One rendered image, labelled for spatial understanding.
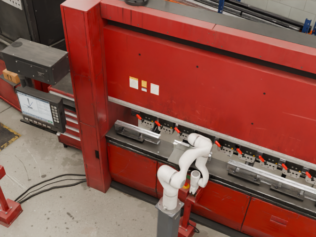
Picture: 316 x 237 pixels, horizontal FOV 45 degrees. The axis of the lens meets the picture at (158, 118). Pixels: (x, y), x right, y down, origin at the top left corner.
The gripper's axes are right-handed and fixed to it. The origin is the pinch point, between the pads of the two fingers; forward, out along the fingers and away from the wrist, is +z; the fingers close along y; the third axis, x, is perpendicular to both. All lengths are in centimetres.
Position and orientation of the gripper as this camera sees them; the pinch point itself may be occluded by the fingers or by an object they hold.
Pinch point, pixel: (193, 193)
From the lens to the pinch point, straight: 371.1
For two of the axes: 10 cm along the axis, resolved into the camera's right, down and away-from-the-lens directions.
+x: 8.4, 3.9, -3.9
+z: 0.2, 6.9, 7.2
